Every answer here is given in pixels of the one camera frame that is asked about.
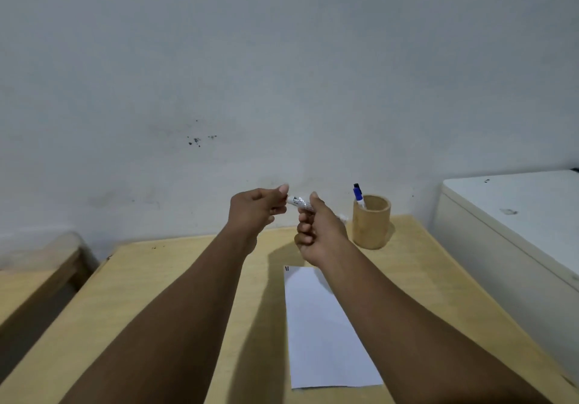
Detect person's right forearm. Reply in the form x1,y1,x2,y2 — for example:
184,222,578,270
321,240,556,404

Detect wooden side table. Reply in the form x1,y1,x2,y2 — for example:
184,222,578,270
0,244,95,384

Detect person's left forearm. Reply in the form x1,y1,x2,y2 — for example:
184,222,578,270
61,227,259,404

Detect white paper sheet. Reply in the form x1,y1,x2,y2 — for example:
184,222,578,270
283,265,384,391

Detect person's left hand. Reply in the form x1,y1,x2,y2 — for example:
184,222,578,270
226,183,290,238

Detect wooden pen holder cup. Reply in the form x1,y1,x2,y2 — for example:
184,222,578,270
351,194,392,251

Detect person's right hand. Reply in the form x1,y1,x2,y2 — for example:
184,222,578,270
294,191,350,268

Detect white cabinet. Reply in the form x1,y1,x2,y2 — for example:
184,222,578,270
429,169,579,384

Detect red marker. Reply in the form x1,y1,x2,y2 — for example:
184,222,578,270
286,195,350,224

